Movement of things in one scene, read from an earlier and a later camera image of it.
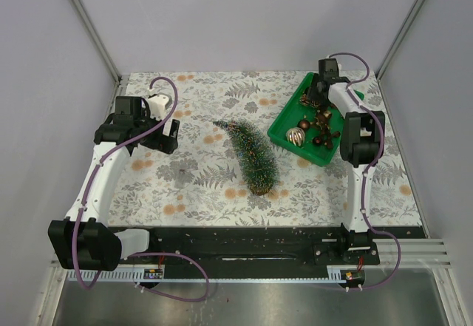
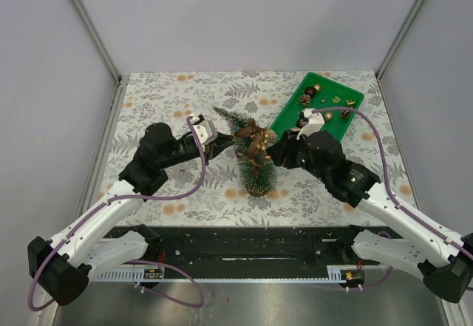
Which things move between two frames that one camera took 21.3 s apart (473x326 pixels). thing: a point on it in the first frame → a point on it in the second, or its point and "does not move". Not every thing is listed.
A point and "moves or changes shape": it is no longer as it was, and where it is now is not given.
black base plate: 259,246 does not move
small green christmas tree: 259,163 moves or changes shape
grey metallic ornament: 182,179 does not move
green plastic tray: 309,127 does not move
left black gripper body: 159,141 → 182,152
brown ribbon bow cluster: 322,120 moves or changes shape
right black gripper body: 312,91 → 298,156
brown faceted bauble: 304,124 does not move
